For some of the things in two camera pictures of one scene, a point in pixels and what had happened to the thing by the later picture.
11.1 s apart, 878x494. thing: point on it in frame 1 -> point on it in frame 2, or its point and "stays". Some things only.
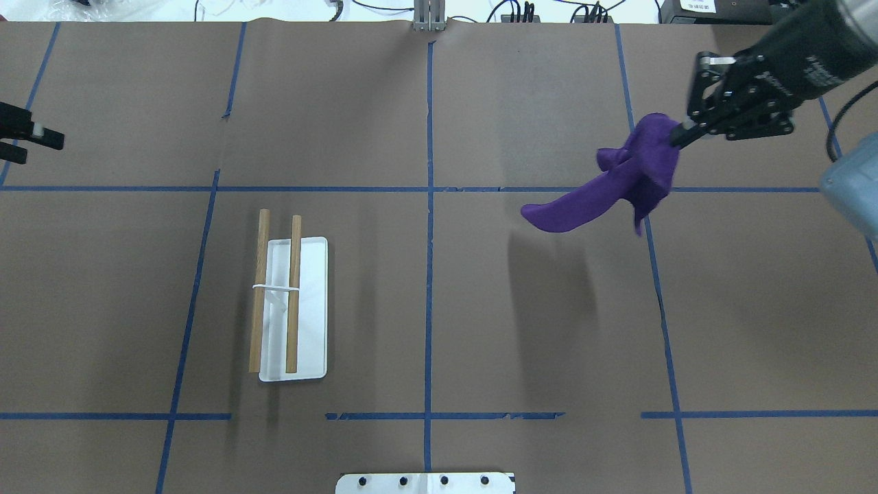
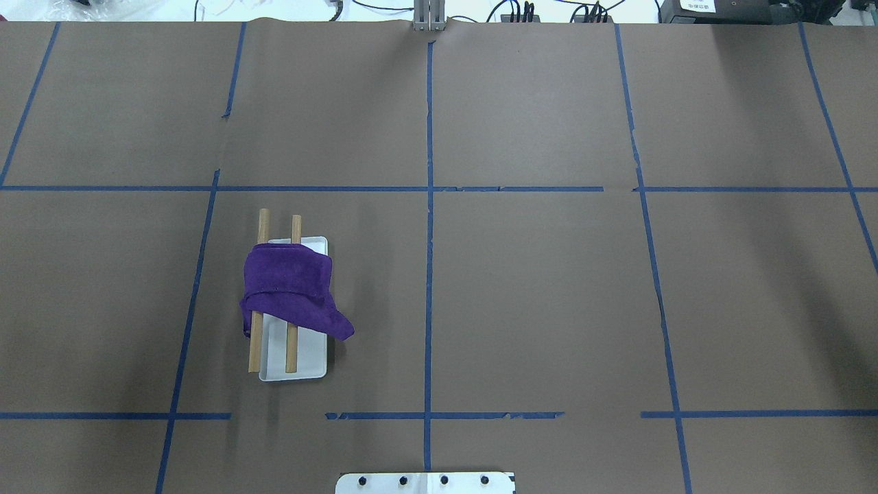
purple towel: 641,175 -> 293,281
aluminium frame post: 429,15 stays
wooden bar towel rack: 289,339 stays
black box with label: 716,12 stays
